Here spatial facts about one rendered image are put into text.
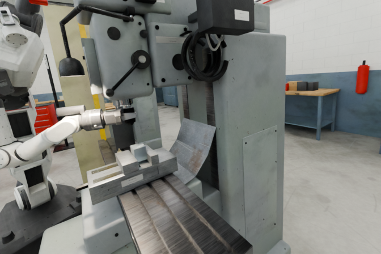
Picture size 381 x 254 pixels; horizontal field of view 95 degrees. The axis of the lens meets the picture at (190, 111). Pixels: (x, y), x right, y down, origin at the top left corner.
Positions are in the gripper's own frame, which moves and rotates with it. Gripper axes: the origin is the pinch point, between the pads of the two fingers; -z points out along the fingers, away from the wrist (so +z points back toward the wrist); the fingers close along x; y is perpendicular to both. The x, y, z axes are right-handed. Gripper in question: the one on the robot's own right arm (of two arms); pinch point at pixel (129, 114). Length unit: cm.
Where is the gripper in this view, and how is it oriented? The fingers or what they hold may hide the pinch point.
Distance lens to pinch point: 83.3
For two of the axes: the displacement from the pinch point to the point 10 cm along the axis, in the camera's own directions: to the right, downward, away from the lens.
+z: -9.5, 1.4, -2.9
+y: 0.9, 9.8, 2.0
